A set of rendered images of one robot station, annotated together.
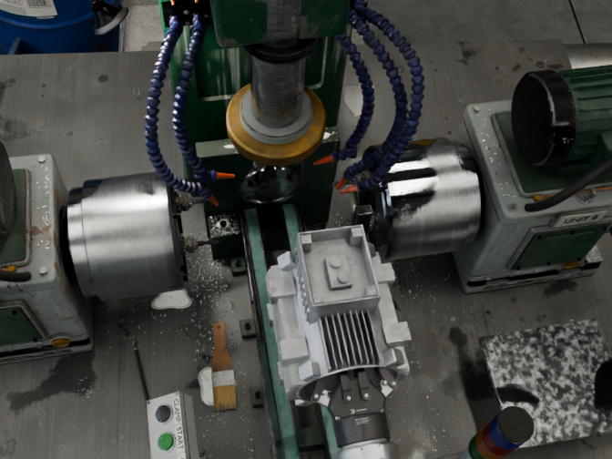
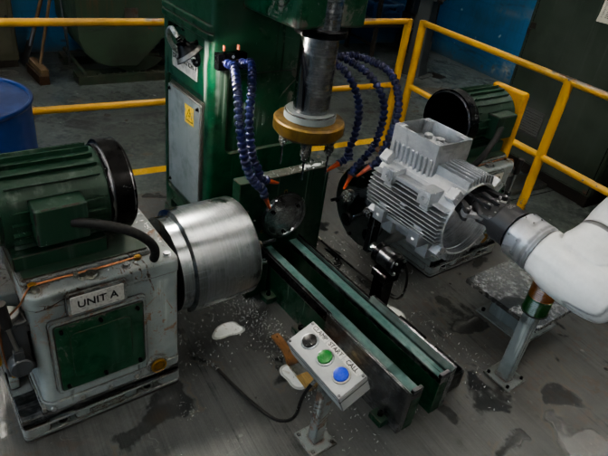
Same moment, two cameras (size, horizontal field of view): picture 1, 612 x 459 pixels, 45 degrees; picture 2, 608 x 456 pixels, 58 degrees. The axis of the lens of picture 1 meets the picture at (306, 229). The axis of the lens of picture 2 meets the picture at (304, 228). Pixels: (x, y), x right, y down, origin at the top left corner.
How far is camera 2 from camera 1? 0.89 m
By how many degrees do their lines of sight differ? 33
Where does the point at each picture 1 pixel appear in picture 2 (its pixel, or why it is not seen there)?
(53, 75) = not seen: hidden behind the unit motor
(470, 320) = (442, 289)
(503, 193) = not seen: hidden behind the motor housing
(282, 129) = (323, 116)
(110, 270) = (211, 258)
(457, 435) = (486, 354)
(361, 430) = (515, 211)
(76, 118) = not seen: hidden behind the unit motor
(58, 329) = (158, 346)
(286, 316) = (410, 181)
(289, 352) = (432, 191)
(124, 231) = (215, 224)
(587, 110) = (478, 99)
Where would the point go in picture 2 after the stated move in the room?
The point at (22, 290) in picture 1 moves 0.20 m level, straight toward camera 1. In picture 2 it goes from (149, 274) to (236, 312)
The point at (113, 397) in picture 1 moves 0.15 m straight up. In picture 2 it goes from (216, 409) to (218, 362)
